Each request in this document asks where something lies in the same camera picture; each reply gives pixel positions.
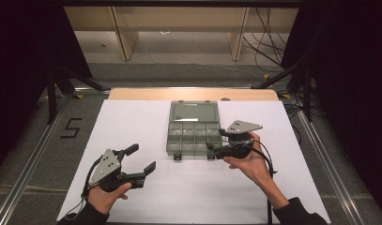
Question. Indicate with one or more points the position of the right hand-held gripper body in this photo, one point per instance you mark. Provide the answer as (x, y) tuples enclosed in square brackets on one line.
[(241, 127)]

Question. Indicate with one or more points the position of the white board mat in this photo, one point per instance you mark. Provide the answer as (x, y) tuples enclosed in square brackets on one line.
[(132, 125)]

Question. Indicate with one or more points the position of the clear grey compartment box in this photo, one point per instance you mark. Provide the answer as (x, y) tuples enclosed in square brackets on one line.
[(191, 131)]

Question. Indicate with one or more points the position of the black curtain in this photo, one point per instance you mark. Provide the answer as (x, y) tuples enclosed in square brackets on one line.
[(351, 78), (22, 62)]

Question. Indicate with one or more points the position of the person's right hand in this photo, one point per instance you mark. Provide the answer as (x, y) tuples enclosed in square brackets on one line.
[(254, 167)]

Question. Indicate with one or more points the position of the aluminium floor rail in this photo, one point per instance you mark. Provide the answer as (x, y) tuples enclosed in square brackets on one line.
[(32, 156), (329, 162)]

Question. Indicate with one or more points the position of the light wooden shelf unit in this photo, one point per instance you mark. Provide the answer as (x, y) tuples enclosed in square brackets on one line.
[(179, 18)]

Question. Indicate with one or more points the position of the yellow tape piece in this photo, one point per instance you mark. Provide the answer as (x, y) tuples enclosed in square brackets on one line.
[(79, 96), (266, 76), (286, 96)]

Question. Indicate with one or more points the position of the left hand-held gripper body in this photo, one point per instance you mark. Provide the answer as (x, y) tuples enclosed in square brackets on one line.
[(105, 167)]

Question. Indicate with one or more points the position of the black metal stand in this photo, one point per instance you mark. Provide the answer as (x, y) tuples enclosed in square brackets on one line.
[(51, 97), (307, 93)]

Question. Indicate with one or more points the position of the person's left hand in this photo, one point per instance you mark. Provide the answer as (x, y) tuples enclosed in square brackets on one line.
[(102, 198)]

